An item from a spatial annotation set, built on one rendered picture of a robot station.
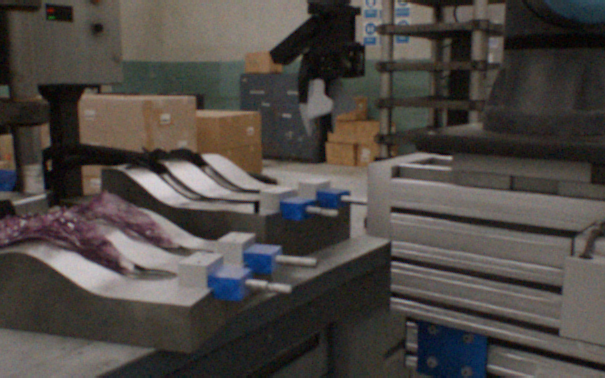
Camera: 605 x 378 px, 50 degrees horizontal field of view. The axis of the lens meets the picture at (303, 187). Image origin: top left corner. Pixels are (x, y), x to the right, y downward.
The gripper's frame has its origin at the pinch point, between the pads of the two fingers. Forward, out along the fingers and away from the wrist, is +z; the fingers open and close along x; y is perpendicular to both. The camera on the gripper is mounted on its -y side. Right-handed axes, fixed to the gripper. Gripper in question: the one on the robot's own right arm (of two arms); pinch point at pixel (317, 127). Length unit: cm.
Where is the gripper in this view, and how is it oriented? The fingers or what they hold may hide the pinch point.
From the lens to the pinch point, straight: 112.0
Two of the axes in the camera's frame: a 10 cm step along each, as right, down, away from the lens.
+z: 0.0, 9.9, 1.7
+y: 8.3, 1.0, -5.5
